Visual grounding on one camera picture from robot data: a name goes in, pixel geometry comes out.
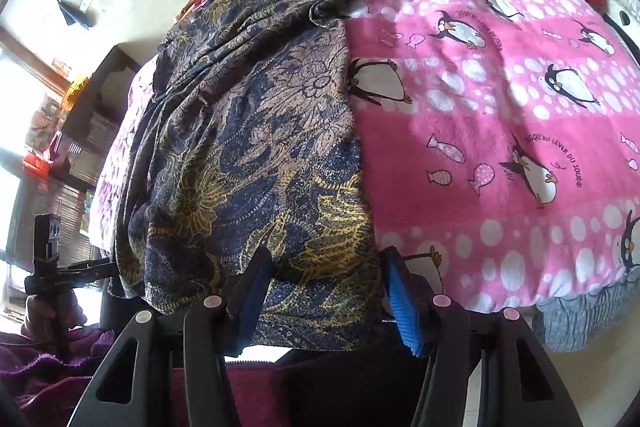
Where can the person's left hand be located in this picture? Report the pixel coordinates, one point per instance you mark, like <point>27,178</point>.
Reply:
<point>40,314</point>

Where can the pink penguin print blanket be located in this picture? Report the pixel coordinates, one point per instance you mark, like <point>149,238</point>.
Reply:
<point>475,82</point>

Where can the brown cardboard box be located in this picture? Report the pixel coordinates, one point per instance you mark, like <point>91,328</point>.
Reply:
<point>100,92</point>

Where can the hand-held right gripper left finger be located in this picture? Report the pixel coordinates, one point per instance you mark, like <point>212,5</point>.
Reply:
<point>252,289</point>

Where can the dark cloth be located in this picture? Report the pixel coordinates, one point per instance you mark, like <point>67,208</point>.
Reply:
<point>75,14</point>

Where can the dark pants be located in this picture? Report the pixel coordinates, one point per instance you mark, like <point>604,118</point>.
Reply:
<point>350,387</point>

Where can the yellow crochet cloth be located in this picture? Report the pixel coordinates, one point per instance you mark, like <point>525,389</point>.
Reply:
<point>75,92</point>

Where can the red box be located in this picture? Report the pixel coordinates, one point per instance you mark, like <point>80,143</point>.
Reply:
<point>37,162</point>

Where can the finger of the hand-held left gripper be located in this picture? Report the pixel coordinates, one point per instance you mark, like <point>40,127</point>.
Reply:
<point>90,268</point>

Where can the purple fleece jacket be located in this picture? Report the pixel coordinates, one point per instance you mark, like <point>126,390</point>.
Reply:
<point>45,382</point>

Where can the heart print bedsheet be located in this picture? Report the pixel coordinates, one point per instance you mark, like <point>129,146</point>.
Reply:
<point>622,19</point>

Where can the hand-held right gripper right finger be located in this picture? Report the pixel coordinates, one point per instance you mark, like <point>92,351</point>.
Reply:
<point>405,302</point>

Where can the navy and tan floral garment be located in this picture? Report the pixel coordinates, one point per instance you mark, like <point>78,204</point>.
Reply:
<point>260,132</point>

